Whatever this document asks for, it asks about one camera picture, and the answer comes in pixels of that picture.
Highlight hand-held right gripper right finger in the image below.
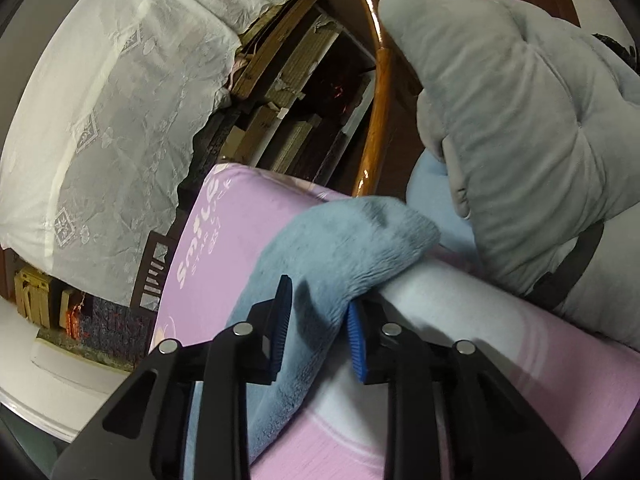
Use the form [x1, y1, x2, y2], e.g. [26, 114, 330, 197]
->
[346, 298, 583, 480]

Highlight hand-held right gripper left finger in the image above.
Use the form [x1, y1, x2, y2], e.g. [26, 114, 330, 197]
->
[50, 274, 296, 480]

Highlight blue fleece garment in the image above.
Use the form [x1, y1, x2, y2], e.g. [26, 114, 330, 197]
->
[182, 195, 442, 480]

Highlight pink printed blanket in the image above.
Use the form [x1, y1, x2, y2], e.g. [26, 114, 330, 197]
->
[150, 162, 640, 480]

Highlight dark wooden chair back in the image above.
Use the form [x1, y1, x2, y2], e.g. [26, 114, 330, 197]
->
[129, 230, 176, 311]

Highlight dark patterned fabric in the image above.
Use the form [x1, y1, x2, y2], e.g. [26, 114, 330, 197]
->
[75, 295, 153, 361]

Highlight orange box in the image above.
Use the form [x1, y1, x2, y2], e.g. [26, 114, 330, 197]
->
[65, 305, 85, 342]

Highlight white flat board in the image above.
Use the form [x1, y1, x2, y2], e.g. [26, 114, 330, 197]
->
[30, 337, 131, 396]

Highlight yellow wooden blocks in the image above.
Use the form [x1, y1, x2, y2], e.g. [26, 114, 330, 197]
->
[15, 267, 76, 328]

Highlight white lace cloth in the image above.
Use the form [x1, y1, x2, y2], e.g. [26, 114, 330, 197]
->
[0, 0, 298, 306]

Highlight curved wooden rail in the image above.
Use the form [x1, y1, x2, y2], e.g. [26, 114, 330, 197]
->
[340, 0, 396, 198]

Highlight black strap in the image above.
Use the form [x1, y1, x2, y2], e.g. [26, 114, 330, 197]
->
[532, 220, 606, 306]

